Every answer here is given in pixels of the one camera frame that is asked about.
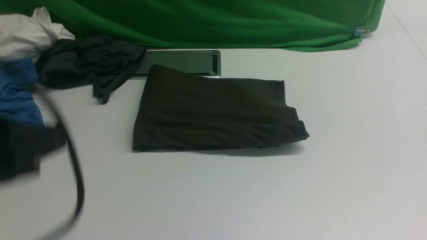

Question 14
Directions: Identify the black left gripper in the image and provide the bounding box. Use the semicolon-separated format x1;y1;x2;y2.
0;119;66;182

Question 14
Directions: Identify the dark gray long-sleeve shirt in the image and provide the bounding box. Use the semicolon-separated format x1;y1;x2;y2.
132;64;310;152

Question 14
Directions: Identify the blue crumpled shirt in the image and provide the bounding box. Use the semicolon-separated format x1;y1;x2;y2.
0;58;44;125

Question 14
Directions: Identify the white crumpled shirt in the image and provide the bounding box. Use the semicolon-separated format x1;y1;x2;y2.
0;7;75;63

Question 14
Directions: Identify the dark teal crumpled shirt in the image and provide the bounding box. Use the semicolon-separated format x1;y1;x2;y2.
35;36;147;104

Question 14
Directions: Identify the green backdrop cloth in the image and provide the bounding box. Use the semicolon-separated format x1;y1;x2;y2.
1;0;385;53

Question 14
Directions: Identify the blue binder clip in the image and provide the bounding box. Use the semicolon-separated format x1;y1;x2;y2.
354;25;370;38

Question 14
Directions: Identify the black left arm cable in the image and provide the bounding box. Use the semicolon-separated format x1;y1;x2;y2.
33;85;85;240

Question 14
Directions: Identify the gray table cable grommet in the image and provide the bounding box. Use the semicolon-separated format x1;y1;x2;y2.
134;50;221;78

